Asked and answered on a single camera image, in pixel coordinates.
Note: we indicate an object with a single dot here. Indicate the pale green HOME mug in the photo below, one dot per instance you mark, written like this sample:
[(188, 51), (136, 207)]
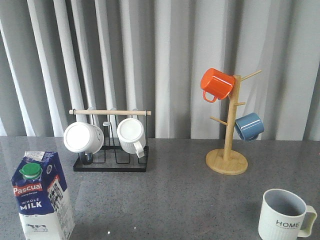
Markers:
[(285, 216)]

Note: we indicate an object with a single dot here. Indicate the grey white curtain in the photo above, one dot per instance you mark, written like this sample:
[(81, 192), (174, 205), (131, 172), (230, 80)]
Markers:
[(58, 55)]

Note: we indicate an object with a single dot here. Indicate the black metal mug rack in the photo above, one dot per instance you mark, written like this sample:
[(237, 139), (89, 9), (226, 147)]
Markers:
[(111, 157)]

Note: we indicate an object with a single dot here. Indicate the blue white milk carton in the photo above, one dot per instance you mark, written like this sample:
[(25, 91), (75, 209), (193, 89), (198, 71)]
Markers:
[(42, 197)]

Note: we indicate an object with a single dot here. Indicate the orange enamel mug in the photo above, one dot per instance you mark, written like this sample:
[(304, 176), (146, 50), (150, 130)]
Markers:
[(216, 85)]

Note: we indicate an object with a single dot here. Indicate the wooden mug tree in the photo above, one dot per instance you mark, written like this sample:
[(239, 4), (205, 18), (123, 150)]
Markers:
[(225, 160)]

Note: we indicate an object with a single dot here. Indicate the ribbed white mug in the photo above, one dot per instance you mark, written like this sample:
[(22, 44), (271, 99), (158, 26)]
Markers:
[(131, 135)]

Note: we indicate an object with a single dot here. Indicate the smooth white mug dark handle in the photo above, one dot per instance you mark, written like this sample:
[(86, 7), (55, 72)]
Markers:
[(85, 139)]

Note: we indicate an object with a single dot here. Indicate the blue enamel mug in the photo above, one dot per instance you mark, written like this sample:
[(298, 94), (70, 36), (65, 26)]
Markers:
[(249, 127)]

